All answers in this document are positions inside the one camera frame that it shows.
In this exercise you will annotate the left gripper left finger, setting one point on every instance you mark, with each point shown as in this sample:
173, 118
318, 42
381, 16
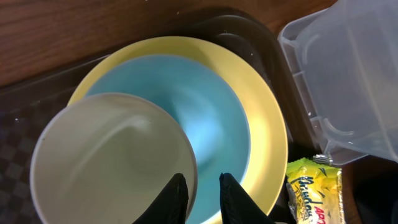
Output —
170, 206

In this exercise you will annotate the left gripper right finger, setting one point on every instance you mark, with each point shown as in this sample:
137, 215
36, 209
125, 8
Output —
236, 206

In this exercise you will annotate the light blue bowl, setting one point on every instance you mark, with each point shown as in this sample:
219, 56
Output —
206, 108

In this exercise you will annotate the white plastic cup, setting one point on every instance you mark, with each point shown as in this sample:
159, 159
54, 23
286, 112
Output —
105, 158

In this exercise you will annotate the yellow plate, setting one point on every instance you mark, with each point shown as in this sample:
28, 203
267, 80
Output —
269, 149

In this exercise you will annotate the yellow snack wrapper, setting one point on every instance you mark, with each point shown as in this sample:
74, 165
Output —
315, 192

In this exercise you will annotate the black plastic tray bin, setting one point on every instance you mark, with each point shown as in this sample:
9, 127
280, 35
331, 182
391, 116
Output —
376, 194

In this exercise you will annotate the dark brown serving tray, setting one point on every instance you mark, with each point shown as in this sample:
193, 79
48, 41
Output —
26, 107

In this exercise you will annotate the clear plastic bin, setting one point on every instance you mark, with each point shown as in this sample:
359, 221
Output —
343, 61

